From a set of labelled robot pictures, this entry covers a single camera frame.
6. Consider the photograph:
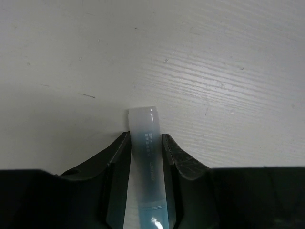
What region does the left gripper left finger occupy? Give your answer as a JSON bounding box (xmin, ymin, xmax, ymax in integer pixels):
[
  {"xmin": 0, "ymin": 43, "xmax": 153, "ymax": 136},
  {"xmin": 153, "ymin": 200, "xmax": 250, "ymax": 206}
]
[{"xmin": 0, "ymin": 132, "xmax": 131, "ymax": 229}]

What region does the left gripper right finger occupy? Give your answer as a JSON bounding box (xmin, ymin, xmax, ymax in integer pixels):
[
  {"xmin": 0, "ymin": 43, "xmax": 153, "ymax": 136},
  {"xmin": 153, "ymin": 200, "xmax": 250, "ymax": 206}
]
[{"xmin": 162, "ymin": 134, "xmax": 305, "ymax": 229}]

